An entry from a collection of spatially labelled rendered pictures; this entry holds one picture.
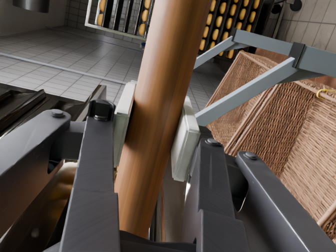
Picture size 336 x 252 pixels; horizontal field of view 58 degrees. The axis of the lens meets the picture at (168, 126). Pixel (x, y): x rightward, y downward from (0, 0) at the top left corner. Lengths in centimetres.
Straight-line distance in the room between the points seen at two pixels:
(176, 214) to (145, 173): 85
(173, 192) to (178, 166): 97
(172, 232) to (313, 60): 62
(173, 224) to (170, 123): 83
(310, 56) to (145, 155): 46
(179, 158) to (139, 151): 3
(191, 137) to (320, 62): 47
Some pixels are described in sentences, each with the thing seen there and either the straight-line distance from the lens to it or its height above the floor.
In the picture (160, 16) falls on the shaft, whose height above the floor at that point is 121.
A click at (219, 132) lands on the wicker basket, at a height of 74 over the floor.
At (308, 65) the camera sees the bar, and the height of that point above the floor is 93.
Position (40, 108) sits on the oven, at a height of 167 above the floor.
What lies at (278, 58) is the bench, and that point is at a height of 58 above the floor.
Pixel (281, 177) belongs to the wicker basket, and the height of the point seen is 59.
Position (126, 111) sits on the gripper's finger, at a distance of 15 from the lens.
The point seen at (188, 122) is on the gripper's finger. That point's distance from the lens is 16.
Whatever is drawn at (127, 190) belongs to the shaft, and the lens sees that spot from 19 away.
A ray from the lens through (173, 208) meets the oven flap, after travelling 105.
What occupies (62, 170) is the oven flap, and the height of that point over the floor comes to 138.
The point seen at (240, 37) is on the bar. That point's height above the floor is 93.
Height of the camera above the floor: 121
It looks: 7 degrees down
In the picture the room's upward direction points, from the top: 77 degrees counter-clockwise
